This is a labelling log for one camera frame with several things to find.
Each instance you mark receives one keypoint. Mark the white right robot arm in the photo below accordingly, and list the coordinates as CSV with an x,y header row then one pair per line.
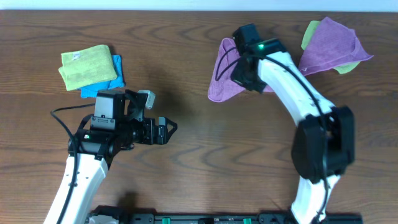
x,y
323,145

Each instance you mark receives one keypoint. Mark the light green cloth under purple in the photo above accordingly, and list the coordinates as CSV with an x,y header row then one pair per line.
x,y
342,69

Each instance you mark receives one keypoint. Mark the yellow-green folded cloth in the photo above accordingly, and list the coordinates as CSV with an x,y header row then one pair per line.
x,y
86,67

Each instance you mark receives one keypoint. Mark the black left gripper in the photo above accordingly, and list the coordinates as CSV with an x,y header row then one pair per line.
x,y
159,134

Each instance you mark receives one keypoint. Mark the purple microfiber cloth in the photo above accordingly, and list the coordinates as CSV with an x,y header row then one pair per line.
x,y
222,87

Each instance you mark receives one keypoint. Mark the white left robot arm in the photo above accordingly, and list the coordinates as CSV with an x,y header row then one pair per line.
x,y
117,124

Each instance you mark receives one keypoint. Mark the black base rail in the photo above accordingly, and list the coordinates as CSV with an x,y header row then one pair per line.
x,y
242,218

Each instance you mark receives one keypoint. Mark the blue folded cloth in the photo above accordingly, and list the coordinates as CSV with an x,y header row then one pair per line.
x,y
91,91

